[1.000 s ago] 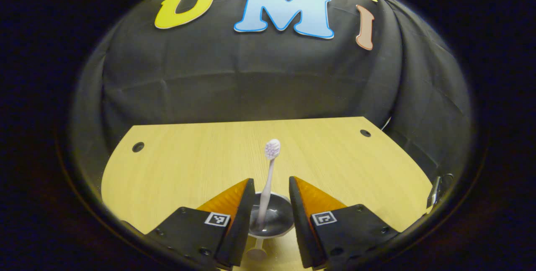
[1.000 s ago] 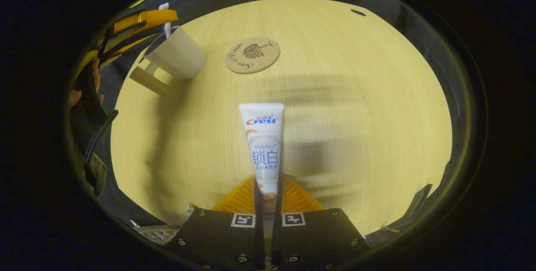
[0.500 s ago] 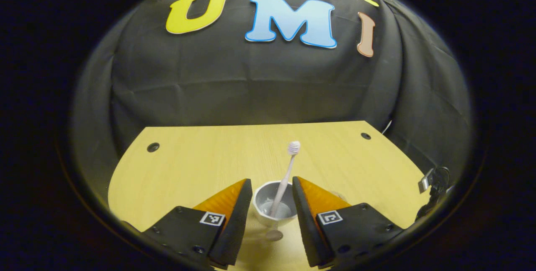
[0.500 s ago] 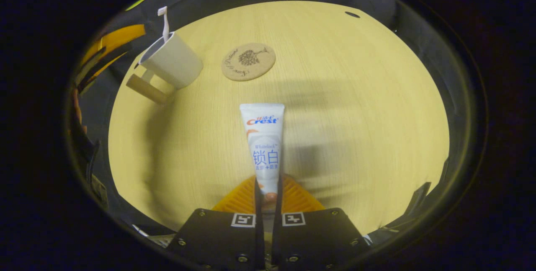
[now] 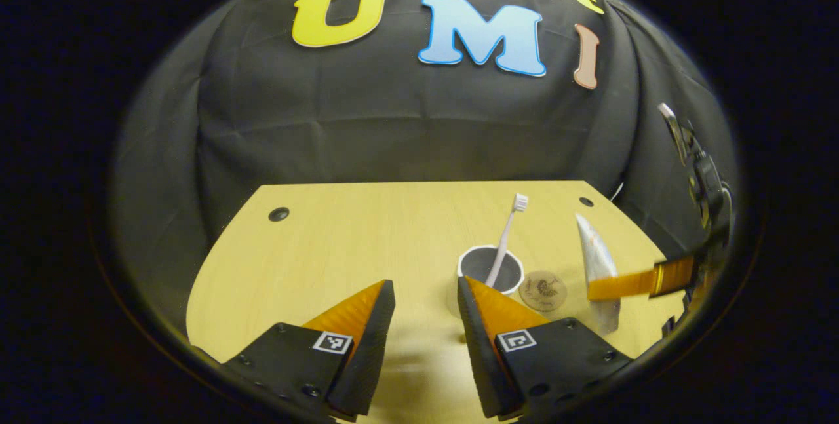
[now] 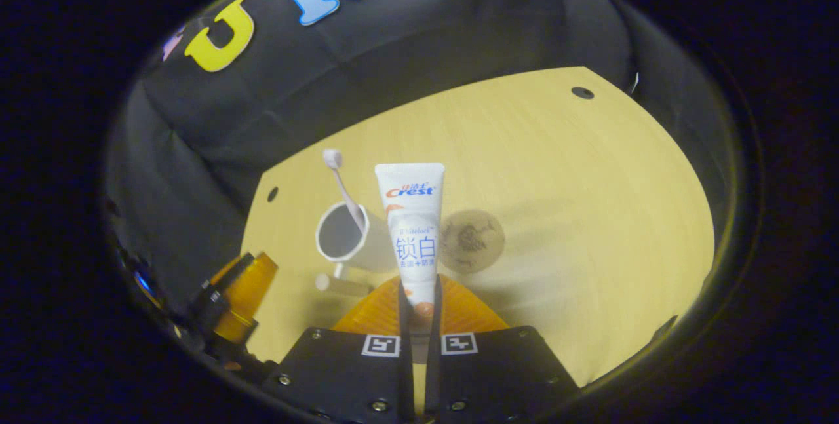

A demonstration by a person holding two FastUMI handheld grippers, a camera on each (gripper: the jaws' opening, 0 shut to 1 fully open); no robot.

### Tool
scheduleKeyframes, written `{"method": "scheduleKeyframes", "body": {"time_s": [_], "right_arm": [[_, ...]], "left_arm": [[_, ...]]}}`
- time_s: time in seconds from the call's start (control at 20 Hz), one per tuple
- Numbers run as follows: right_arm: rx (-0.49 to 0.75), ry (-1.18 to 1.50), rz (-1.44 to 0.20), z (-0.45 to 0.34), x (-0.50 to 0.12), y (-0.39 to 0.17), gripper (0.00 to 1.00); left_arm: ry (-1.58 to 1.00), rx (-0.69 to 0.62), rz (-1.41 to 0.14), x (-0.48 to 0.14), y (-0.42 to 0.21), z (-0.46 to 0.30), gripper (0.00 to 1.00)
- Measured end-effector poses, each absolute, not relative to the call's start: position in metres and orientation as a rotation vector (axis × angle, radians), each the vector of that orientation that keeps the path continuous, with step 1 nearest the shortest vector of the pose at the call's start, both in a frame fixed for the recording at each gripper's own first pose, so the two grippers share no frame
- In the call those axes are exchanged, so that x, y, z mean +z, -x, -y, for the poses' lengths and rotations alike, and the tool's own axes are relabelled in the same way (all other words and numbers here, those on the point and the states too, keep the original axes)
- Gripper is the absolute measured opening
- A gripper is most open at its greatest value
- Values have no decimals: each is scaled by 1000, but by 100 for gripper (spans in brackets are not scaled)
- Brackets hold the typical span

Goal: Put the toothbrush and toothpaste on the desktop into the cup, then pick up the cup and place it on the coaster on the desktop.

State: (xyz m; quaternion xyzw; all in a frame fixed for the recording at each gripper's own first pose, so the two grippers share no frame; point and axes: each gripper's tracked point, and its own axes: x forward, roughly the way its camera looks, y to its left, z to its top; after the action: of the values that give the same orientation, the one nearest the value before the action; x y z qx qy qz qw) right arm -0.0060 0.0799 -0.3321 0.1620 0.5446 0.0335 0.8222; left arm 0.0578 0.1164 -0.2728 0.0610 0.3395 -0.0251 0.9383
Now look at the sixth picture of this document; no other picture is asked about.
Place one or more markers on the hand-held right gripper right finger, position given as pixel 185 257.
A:
pixel 433 371

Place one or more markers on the white toothbrush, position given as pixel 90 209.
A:
pixel 342 185

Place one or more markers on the round cork coaster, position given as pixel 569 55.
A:
pixel 475 240

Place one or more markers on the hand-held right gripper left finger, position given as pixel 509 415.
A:
pixel 406 371

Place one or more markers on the wooden desktop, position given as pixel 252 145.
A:
pixel 590 214

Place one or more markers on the white toothpaste tube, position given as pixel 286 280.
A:
pixel 411 214

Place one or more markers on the white cup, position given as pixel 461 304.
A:
pixel 377 247

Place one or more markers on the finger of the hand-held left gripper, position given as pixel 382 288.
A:
pixel 252 293
pixel 228 272

